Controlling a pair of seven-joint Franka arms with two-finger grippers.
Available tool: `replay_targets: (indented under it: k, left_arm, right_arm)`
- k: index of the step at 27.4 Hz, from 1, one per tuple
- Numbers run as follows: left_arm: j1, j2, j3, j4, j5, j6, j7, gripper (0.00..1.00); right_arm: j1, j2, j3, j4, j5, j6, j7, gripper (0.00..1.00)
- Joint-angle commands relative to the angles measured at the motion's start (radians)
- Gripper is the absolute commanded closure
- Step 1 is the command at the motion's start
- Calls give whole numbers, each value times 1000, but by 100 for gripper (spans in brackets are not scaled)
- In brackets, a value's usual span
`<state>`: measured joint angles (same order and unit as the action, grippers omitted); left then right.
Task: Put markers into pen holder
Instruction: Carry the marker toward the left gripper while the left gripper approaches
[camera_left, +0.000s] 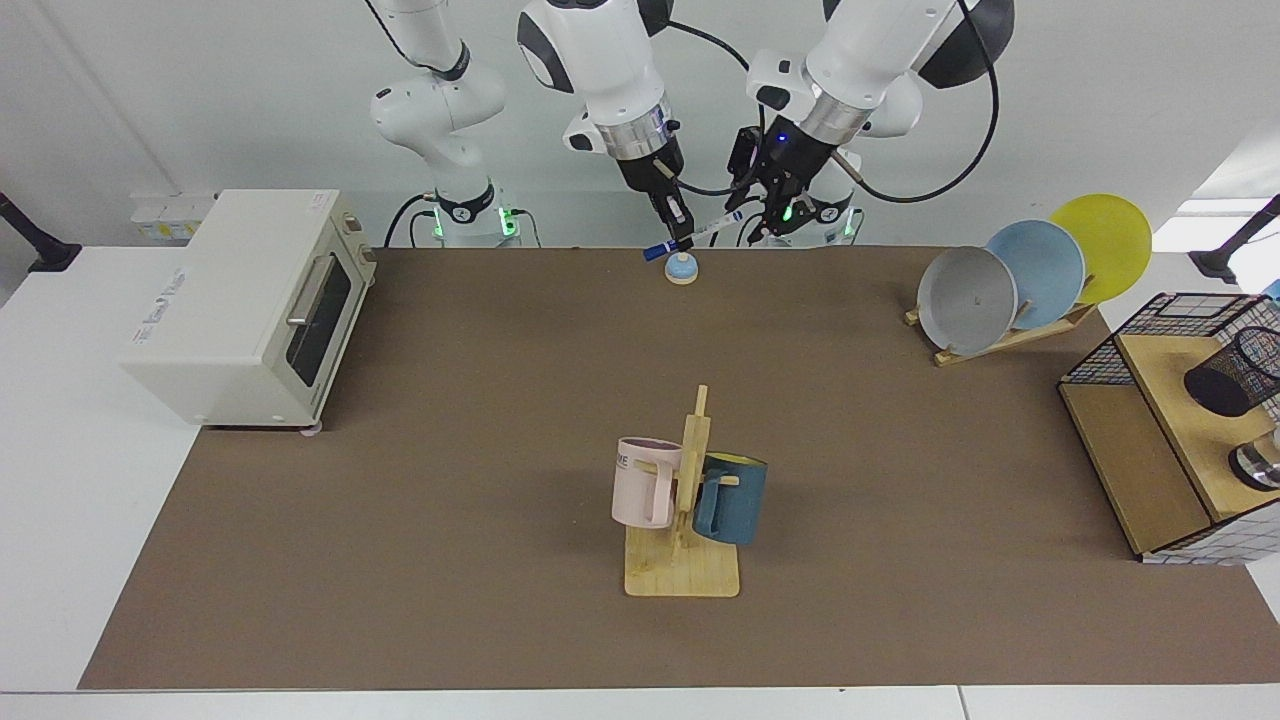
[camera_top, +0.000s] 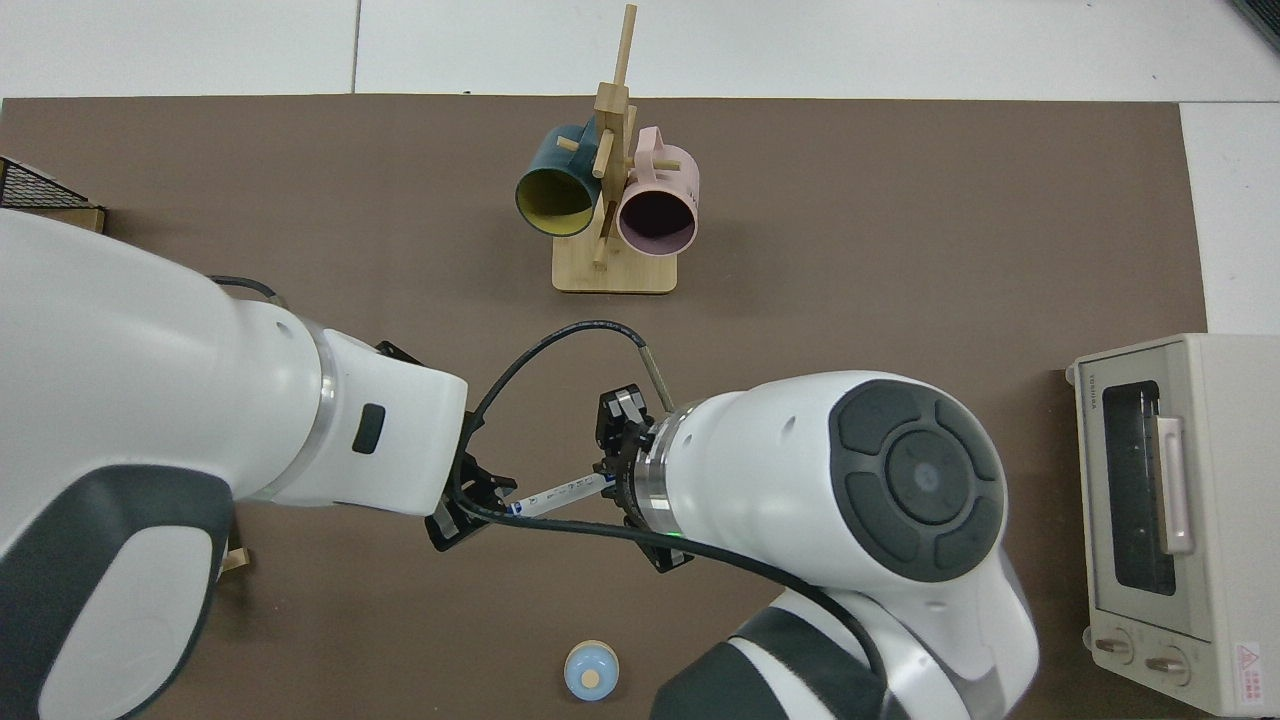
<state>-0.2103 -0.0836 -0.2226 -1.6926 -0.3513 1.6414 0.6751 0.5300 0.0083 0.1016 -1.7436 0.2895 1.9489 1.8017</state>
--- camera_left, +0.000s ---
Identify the blue and white marker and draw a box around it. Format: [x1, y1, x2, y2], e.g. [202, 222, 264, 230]
[643, 208, 747, 264]

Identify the black mesh pen holder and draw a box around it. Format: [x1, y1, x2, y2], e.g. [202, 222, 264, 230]
[1184, 326, 1280, 419]

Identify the brown table cloth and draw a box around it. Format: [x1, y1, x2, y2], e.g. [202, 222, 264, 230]
[78, 246, 1280, 691]

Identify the black stand pole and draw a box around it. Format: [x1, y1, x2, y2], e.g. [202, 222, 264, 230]
[1188, 195, 1280, 285]
[0, 192, 83, 274]

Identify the pale toaster oven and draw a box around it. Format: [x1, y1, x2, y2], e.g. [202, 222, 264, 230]
[118, 189, 379, 437]

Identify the yellow plate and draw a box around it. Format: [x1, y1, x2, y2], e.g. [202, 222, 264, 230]
[1050, 194, 1154, 307]

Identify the pink mug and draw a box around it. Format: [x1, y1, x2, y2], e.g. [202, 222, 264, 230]
[611, 437, 684, 530]

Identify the grey plate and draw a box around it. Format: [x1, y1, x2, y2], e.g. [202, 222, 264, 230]
[917, 246, 1019, 357]

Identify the wire basket with wooden floor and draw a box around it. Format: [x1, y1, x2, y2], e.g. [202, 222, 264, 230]
[1058, 292, 1280, 567]

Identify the wooden cup stand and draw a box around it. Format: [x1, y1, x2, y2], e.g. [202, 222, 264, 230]
[624, 385, 742, 599]

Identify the wooden plate rack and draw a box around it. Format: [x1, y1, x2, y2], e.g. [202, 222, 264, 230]
[905, 275, 1100, 368]

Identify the light blue plate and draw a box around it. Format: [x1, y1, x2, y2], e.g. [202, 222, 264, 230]
[985, 220, 1087, 332]

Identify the dark teal mug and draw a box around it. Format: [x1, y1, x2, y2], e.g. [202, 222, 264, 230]
[692, 452, 769, 547]

